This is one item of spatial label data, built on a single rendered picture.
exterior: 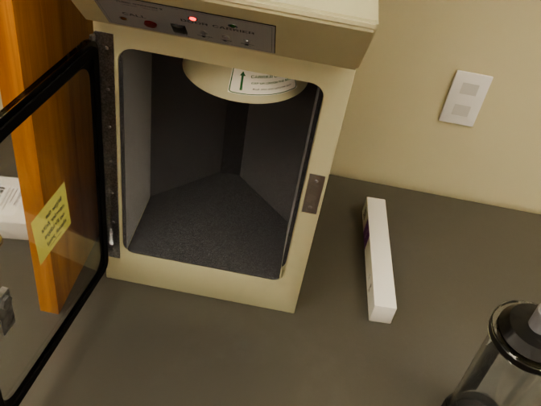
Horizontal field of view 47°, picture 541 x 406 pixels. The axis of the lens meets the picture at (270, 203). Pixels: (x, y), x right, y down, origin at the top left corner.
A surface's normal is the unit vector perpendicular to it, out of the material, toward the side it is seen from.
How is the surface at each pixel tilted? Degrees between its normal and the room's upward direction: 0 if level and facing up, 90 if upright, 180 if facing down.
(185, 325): 0
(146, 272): 90
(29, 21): 90
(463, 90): 90
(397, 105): 90
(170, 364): 0
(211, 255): 0
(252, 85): 67
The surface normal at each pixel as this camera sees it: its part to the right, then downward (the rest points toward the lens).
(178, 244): 0.14, -0.75
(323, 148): -0.13, 0.64
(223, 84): -0.28, 0.22
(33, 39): 0.98, 0.18
